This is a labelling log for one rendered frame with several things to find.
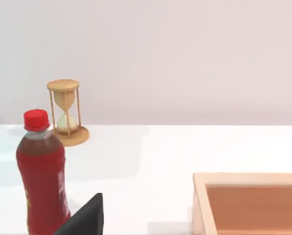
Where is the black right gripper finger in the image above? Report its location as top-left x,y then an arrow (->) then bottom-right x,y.
53,192 -> 104,235

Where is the red bottle with red cap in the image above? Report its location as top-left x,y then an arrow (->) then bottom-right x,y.
16,109 -> 71,235

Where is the wooden hourglass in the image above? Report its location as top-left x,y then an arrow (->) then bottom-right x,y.
46,78 -> 90,147

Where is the shallow salmon-coloured box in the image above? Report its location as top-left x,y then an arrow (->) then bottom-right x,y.
192,172 -> 292,235

